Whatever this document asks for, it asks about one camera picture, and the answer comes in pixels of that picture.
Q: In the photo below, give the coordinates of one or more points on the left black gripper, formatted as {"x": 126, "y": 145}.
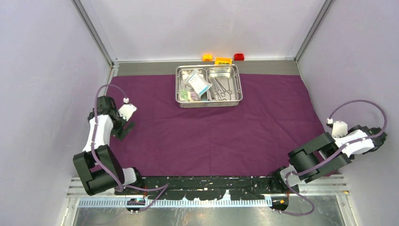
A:
{"x": 121, "y": 134}

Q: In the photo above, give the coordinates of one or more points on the white sterile pouch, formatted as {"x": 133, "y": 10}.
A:
{"x": 197, "y": 81}

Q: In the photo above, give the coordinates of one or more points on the orange yellow toy block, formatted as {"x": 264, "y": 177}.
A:
{"x": 223, "y": 61}

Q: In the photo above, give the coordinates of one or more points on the purple cloth wrap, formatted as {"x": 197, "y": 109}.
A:
{"x": 253, "y": 138}

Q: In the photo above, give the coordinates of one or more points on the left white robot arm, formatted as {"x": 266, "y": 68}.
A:
{"x": 97, "y": 166}

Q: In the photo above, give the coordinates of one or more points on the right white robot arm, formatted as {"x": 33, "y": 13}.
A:
{"x": 320, "y": 148}

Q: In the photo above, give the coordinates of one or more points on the steel surgical forceps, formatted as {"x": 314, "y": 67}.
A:
{"x": 222, "y": 92}

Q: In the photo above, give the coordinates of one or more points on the green packet in tray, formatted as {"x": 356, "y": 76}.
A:
{"x": 188, "y": 95}

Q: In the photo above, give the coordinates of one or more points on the steel instrument tray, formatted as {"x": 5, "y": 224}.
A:
{"x": 228, "y": 75}

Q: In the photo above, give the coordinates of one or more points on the small orange block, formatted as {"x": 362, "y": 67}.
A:
{"x": 207, "y": 58}

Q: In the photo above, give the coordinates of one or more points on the red block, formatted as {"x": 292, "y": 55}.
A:
{"x": 239, "y": 57}

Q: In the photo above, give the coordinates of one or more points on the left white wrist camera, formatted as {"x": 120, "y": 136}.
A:
{"x": 127, "y": 109}

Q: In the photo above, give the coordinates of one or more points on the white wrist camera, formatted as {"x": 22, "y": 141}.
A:
{"x": 127, "y": 109}
{"x": 338, "y": 128}

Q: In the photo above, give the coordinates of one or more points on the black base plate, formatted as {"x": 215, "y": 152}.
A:
{"x": 207, "y": 188}

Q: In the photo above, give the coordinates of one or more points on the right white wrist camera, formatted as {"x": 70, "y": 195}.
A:
{"x": 338, "y": 128}

